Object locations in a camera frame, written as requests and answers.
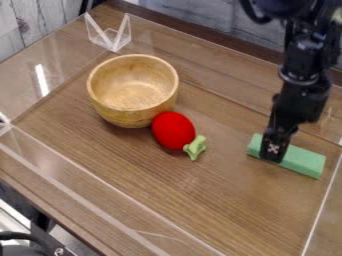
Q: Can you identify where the light wooden bowl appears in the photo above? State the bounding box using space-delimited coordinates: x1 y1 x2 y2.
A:
87 54 179 128

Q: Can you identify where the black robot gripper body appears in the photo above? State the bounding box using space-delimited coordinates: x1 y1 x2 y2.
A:
265 79 331 140

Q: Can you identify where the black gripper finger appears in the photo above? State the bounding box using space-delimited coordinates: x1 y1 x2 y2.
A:
259 130 290 163

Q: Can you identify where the red plush strawberry toy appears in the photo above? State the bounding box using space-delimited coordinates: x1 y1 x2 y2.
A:
151 112 206 161

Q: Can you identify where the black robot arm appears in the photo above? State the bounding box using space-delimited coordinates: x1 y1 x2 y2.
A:
239 0 342 163

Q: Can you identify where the green rectangular block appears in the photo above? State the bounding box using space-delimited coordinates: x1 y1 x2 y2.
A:
246 133 326 179

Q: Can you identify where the black metal table bracket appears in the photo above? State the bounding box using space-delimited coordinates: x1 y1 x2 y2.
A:
31 213 78 256

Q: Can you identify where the clear acrylic corner bracket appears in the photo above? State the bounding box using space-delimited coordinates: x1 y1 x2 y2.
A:
84 13 132 52

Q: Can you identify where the clear acrylic enclosure wall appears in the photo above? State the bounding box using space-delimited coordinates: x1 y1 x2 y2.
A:
0 7 342 256

